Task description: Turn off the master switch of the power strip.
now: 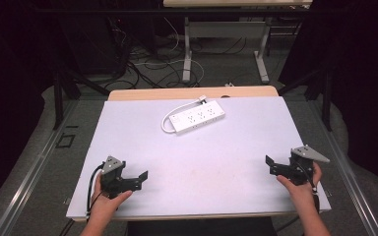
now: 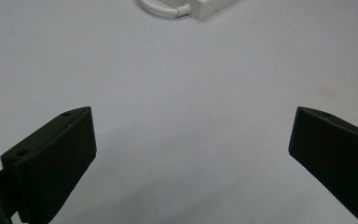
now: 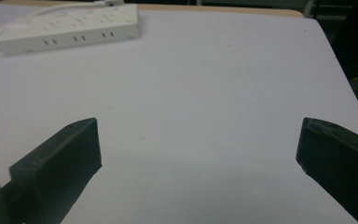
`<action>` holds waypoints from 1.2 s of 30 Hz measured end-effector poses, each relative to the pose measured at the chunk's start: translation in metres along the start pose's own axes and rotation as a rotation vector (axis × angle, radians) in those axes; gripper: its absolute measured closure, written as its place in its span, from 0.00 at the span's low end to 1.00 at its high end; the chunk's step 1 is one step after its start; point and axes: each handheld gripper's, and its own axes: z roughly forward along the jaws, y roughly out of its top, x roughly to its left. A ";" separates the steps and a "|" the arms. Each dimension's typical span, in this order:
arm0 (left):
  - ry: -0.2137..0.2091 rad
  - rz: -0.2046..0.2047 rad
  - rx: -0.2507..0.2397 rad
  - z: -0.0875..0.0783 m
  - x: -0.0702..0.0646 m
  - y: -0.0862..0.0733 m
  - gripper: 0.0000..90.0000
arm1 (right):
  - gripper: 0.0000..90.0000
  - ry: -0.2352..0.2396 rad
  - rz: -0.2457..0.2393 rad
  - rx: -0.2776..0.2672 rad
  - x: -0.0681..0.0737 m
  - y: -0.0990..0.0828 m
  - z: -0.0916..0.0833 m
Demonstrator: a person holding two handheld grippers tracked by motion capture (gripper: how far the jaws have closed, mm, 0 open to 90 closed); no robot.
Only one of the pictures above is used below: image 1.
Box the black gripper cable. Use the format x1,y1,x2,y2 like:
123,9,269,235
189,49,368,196
85,162,105,220
299,162,321,215

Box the black horizontal bar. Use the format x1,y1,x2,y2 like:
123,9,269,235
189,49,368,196
33,7,311,17

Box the white table mat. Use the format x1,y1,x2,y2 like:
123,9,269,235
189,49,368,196
65,95,333,221

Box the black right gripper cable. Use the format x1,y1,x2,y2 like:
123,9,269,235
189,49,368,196
299,162,321,215

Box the black floor socket frame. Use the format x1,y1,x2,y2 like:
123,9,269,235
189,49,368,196
55,133,77,149

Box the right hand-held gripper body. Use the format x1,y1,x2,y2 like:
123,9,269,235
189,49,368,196
287,145,331,187

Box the aluminium floor rail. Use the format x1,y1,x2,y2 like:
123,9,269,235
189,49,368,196
303,97,378,236
0,98,81,236

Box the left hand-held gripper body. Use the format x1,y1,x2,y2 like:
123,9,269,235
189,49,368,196
99,155,128,200

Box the person's left hand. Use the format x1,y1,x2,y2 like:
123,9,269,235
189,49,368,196
90,173,134,221

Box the person's right hand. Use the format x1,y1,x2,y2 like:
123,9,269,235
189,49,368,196
276,161,324,204

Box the tangle of black floor cables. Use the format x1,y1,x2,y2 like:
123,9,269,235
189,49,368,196
102,19,248,90

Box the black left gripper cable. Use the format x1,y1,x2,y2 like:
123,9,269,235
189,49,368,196
85,162,105,220

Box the white power strip cable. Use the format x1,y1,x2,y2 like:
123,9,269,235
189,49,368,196
160,99,202,135

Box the black metal stand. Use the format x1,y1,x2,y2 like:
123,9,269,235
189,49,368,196
276,63,335,133
52,63,111,131

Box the desk with white legs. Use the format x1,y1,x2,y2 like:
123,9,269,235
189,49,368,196
162,0,314,85

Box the white floor cable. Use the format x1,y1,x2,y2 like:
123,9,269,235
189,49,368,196
133,16,206,88

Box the white power strip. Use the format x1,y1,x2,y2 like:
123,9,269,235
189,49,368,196
168,99,226,136

